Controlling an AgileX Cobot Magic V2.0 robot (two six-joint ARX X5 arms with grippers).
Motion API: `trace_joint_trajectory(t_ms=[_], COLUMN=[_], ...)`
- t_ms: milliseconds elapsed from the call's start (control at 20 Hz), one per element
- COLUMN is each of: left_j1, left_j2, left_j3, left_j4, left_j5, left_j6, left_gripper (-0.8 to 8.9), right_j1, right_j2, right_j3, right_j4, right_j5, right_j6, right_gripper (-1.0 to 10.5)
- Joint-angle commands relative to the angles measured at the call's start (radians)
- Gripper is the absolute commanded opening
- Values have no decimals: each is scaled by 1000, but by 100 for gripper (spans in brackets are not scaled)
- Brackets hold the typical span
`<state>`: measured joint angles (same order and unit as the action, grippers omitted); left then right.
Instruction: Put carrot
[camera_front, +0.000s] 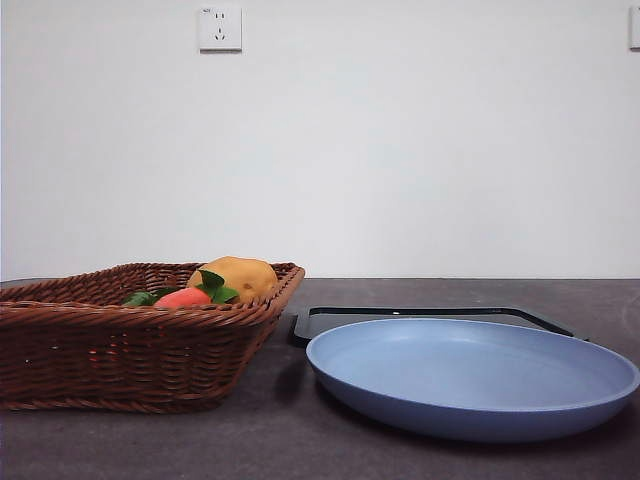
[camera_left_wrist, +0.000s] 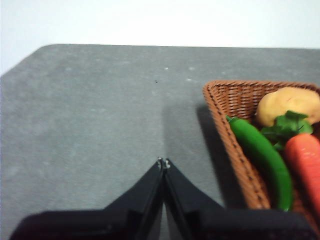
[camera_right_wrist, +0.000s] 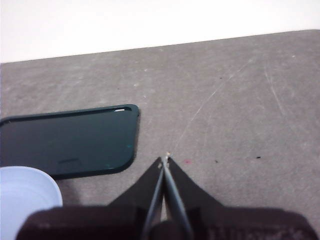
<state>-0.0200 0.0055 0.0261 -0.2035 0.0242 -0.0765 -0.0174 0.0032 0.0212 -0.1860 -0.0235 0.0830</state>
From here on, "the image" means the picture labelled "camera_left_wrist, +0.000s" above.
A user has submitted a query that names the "brown woven wicker basket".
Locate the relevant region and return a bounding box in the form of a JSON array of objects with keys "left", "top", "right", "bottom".
[{"left": 202, "top": 79, "right": 320, "bottom": 231}]

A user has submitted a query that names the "orange carrot with green leaves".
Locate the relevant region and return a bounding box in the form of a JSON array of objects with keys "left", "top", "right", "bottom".
[{"left": 259, "top": 110, "right": 320, "bottom": 216}]

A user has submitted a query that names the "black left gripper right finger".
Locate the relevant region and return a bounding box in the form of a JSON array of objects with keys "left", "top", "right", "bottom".
[{"left": 164, "top": 158, "right": 320, "bottom": 240}]

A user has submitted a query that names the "yellow-brown potato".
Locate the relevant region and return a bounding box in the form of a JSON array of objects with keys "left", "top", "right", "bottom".
[{"left": 255, "top": 87, "right": 320, "bottom": 127}]

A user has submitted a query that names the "green chili pepper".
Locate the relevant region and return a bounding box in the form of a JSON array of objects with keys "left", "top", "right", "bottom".
[{"left": 225, "top": 115, "right": 294, "bottom": 213}]

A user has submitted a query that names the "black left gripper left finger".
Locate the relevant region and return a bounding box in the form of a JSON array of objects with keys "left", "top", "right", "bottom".
[{"left": 9, "top": 157, "right": 165, "bottom": 240}]

